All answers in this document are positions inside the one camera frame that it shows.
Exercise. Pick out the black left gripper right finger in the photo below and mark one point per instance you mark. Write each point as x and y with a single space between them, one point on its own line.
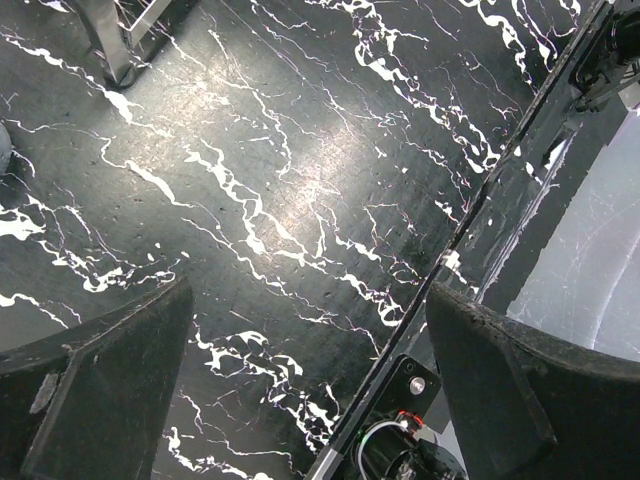
528 405

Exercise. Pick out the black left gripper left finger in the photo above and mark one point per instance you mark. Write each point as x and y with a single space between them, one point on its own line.
91 402

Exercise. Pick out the grey patterned small cup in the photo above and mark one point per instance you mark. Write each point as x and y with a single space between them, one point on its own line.
6 149

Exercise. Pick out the steel two-tier dish rack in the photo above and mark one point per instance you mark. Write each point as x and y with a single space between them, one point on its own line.
126 36

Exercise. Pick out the aluminium front rail frame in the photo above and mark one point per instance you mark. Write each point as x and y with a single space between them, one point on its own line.
551 241

